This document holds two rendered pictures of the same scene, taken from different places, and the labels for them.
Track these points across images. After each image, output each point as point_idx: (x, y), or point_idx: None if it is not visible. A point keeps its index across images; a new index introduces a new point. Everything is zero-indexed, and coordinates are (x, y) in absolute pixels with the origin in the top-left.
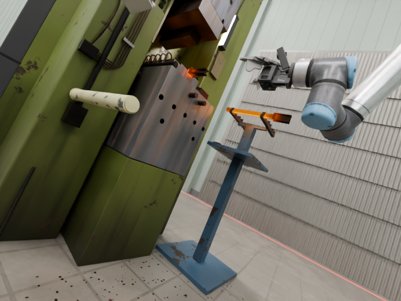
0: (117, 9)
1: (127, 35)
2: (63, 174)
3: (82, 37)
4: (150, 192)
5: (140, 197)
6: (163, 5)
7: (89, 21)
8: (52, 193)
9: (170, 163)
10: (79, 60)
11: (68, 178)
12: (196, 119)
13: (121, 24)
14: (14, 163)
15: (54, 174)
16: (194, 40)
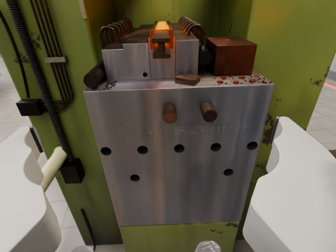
0: (7, 28)
1: (46, 50)
2: (105, 208)
3: (20, 96)
4: (179, 246)
5: (166, 251)
6: None
7: (9, 73)
8: (108, 220)
9: (193, 215)
10: (37, 120)
11: (111, 210)
12: (218, 140)
13: (25, 46)
14: (69, 209)
15: (99, 210)
16: None
